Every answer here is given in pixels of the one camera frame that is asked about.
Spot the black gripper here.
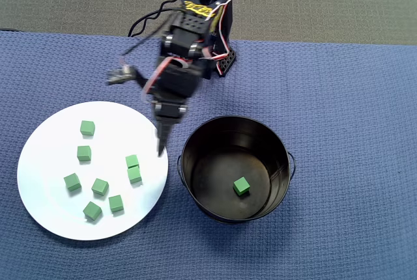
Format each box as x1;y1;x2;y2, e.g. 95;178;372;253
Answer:
152;61;205;158

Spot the white round plate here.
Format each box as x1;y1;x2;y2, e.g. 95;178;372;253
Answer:
16;100;169;241

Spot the black metal bucket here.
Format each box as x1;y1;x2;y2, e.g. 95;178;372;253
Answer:
177;115;296;224

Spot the blue waffle cloth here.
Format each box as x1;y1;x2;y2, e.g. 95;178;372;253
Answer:
0;29;417;280

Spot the red white servo wire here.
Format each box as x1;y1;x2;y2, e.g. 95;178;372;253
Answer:
141;57;192;104

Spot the small wrist camera board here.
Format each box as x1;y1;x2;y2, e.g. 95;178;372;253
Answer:
106;64;147;91

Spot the thin black camera cable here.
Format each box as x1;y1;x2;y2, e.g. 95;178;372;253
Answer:
122;14;173;56

